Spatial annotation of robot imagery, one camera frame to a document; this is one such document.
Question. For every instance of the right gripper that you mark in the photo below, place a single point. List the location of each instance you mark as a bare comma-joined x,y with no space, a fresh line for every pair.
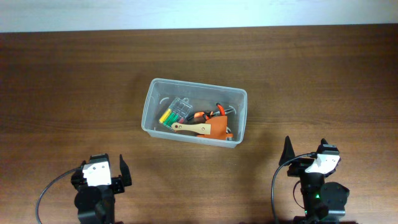
298,165

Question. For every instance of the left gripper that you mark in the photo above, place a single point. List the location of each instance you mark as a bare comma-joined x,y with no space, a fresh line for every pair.
116,181

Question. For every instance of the clear case coloured screwdrivers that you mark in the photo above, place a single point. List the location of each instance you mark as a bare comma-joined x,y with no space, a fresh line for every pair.
177,112

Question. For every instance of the small red cutting pliers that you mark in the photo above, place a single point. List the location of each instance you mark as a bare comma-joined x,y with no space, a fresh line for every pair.
221,109

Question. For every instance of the wooden handle orange scraper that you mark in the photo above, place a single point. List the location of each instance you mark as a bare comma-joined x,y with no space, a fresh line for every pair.
216,125

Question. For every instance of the orange black long-nose pliers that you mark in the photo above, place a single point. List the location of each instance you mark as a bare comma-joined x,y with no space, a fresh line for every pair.
204,114

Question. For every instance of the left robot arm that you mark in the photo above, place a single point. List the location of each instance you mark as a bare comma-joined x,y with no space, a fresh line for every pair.
96,189

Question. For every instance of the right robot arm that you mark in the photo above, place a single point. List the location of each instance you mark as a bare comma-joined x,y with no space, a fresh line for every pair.
323,202

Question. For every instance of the clear plastic container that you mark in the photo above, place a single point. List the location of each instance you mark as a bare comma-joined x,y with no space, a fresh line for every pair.
202,97

